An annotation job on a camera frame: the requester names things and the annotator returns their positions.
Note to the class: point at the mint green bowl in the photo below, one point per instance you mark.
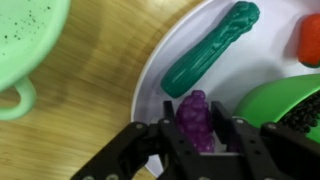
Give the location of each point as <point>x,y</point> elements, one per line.
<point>29,29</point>

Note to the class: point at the purple toy vegetable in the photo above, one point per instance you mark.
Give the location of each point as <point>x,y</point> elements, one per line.
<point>193,120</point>

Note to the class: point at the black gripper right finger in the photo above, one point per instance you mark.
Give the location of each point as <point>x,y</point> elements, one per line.
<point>228,130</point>

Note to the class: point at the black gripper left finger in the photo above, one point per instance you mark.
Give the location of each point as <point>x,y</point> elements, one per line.
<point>173,140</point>

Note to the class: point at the bright green bowl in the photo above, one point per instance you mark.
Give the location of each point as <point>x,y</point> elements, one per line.
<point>293,102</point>

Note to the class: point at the white round plate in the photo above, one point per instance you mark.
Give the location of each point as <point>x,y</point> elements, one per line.
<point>266,53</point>

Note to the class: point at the dark green toy zucchini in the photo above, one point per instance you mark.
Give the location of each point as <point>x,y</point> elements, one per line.
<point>191,66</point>

